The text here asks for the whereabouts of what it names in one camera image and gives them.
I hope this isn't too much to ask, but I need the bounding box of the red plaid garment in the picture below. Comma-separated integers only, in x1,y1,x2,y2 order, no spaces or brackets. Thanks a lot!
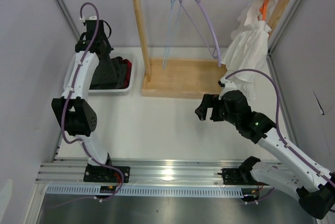
122,59,132,89

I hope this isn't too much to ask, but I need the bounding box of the purple plastic hanger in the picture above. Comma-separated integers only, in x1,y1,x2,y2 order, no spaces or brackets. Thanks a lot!
175,0,222,68

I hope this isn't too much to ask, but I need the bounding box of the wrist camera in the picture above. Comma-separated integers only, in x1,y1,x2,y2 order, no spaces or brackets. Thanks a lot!
80,15,99,26
218,77,238,98

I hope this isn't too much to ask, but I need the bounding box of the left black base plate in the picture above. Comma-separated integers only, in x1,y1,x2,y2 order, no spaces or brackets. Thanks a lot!
83,164,130,183

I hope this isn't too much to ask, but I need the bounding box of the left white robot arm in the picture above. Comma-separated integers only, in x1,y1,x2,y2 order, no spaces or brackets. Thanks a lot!
51,16,114,182

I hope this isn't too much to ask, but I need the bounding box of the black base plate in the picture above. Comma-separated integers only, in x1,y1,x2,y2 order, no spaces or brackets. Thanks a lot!
217,168,261,185
83,164,130,183

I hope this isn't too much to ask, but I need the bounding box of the light blue wire hanger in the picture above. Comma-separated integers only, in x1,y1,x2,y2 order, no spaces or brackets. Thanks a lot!
162,0,180,70

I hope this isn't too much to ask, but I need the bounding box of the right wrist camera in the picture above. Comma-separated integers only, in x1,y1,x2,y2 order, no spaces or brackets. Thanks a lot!
218,77,238,98

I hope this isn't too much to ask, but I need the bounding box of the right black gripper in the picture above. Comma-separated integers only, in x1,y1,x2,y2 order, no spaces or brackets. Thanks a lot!
195,94,239,126

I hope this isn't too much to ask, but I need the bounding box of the aluminium mounting rail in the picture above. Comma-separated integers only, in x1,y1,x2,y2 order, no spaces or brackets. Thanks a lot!
35,158,242,186

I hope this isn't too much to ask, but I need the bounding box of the wooden clothes rack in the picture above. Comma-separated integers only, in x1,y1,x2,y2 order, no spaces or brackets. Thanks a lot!
132,0,290,99

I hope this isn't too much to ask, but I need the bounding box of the white slotted cable duct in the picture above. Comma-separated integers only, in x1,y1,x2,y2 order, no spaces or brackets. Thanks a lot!
46,184,244,198

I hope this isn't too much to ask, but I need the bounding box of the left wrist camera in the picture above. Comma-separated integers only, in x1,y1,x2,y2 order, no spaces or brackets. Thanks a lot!
80,15,99,26

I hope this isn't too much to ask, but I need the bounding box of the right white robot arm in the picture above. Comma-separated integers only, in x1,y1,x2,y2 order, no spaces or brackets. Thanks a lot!
195,90,334,219

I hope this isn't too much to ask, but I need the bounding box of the dark grey dotted skirt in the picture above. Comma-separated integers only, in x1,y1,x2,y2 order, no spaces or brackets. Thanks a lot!
90,54,128,89

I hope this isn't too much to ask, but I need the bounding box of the white plastic basket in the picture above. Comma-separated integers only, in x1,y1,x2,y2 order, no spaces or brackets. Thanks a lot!
61,51,137,99

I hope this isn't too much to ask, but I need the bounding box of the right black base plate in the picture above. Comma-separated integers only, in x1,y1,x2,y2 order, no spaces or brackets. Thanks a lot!
217,168,261,185

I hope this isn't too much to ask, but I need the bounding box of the orange plastic hanger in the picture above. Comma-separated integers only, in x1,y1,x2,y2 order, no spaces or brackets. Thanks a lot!
259,0,271,21

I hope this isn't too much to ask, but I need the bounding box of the white ruffled garment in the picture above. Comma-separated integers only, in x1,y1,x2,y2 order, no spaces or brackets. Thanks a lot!
219,0,277,102

